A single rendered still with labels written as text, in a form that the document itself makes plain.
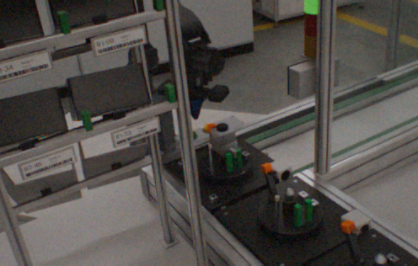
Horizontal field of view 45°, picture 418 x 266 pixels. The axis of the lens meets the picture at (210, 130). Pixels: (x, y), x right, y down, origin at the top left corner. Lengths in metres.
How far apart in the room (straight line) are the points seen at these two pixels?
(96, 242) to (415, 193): 0.83
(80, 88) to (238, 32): 3.81
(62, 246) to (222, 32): 3.46
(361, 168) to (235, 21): 3.35
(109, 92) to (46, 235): 0.60
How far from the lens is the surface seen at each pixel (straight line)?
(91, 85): 0.87
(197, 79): 1.29
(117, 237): 1.30
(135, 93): 0.88
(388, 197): 1.39
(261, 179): 1.24
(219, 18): 4.51
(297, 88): 1.15
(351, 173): 1.35
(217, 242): 1.09
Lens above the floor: 1.68
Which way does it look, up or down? 29 degrees down
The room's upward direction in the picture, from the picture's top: 6 degrees counter-clockwise
